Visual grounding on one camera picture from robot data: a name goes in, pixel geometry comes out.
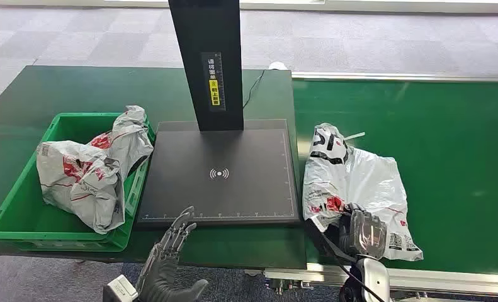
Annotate green conveyor belt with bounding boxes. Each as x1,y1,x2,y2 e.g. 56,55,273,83
292,79,498,276

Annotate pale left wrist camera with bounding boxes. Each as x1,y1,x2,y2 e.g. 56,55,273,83
103,274,139,302

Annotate grey courier bag red print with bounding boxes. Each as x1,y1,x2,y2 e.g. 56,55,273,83
36,105,154,235

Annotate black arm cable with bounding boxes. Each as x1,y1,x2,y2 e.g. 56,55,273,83
305,216,385,302

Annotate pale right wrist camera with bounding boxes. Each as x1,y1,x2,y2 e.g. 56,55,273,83
354,257,392,302

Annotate thin black power cable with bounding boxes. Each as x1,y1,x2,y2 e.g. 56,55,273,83
243,69,266,110

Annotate black yellow label sticker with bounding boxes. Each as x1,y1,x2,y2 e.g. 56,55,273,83
201,52,227,113

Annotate silver conveyor frame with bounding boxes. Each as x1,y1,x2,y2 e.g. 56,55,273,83
264,71,498,302

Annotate green plastic crate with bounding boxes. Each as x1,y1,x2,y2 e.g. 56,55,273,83
0,111,156,253

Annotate black scanner machine with column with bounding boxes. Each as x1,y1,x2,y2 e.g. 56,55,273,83
136,0,302,228

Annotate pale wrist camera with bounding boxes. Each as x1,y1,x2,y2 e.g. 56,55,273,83
103,274,139,302
354,257,392,302

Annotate white courier bag black letters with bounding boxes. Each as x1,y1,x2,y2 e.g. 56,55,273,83
302,123,424,262

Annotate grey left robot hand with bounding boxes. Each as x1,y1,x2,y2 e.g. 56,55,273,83
135,206,210,302

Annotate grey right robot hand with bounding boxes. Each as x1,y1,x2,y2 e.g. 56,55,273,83
338,203,388,260

